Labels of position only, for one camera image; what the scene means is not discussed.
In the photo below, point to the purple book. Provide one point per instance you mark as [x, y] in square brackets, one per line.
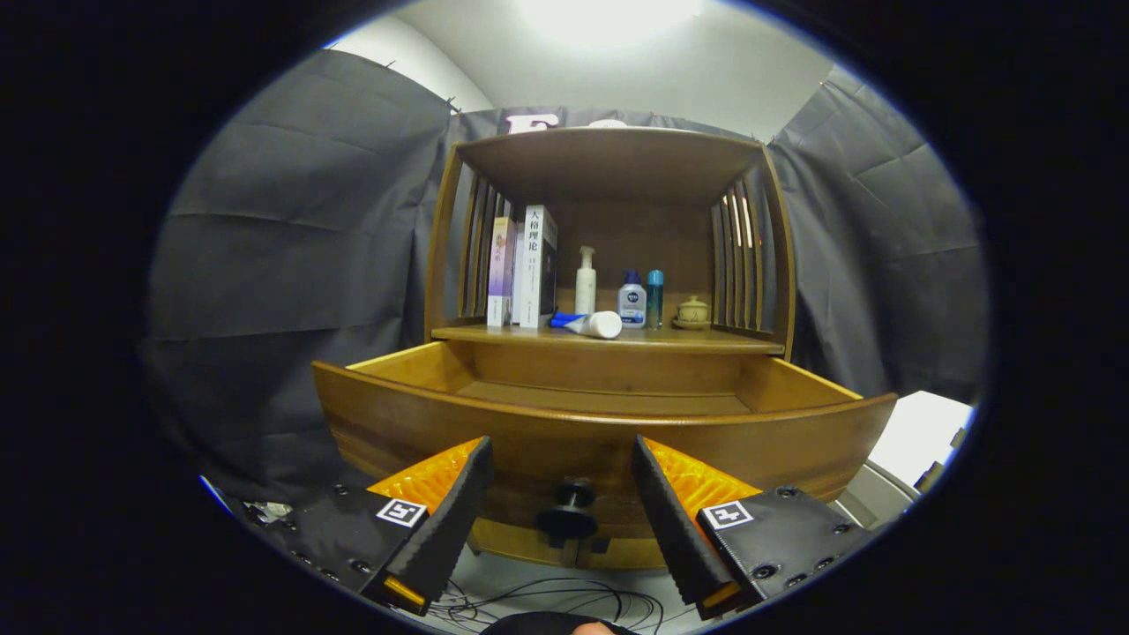
[501, 265]

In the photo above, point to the black drawer knob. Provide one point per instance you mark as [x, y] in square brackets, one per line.
[569, 516]

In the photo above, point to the blue folded cloth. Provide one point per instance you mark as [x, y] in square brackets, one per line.
[563, 317]

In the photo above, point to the thick white book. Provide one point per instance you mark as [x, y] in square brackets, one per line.
[532, 265]

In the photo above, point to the brown wooden cabinet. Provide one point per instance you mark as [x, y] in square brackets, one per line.
[609, 163]

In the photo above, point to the white bottle blue pump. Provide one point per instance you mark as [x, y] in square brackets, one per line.
[631, 304]

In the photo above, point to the white tube green end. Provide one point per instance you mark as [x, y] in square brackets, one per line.
[601, 324]

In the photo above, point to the slim teal bottle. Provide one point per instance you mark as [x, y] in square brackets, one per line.
[655, 300]

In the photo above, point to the beige lidded teacup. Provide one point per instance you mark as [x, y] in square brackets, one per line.
[693, 311]

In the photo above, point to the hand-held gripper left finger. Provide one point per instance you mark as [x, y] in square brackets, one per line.
[450, 529]

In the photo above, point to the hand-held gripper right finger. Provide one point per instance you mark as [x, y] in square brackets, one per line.
[675, 529]

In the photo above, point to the white storage box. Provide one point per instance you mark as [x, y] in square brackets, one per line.
[917, 432]

